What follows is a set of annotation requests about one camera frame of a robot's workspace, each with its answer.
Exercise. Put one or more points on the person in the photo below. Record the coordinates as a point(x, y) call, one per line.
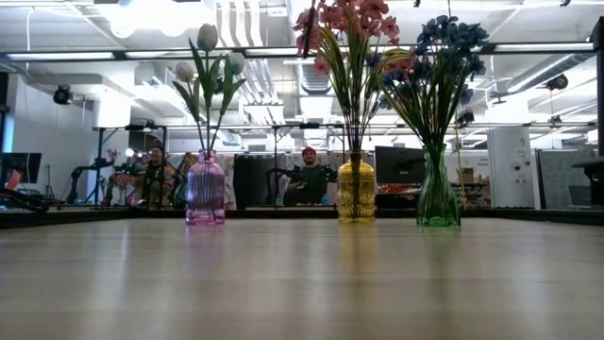
point(156, 179)
point(311, 179)

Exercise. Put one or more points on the grey partition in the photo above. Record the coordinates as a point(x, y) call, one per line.
point(557, 179)

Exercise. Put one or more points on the black background robot arm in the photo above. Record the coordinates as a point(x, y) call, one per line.
point(75, 181)

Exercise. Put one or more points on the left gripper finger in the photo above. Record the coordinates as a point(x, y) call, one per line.
point(310, 33)

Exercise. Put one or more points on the pink ribbed glass vase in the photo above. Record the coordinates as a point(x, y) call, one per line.
point(205, 189)

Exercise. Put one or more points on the dense pink flower bunch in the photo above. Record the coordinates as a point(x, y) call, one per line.
point(373, 9)

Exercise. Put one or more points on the black monitor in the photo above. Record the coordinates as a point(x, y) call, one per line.
point(21, 167)
point(398, 165)

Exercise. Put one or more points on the white cabinet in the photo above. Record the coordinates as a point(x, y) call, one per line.
point(512, 165)

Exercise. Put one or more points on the black vertical pole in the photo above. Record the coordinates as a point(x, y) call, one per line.
point(599, 94)

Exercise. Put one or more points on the green glass vase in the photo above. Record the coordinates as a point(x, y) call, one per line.
point(436, 189)

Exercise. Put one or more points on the amber glass vase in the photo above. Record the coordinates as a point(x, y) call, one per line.
point(356, 189)

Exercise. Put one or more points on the black partition panel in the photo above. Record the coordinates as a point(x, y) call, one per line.
point(257, 181)

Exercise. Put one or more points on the grey desk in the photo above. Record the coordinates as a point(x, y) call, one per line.
point(592, 175)

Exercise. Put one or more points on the black stand frame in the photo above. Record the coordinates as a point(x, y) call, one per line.
point(309, 125)
point(99, 165)

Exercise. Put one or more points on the long overhead beam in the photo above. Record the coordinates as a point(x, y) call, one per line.
point(519, 47)

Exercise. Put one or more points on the black ceiling spotlight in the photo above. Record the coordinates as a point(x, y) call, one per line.
point(62, 95)
point(558, 82)
point(466, 118)

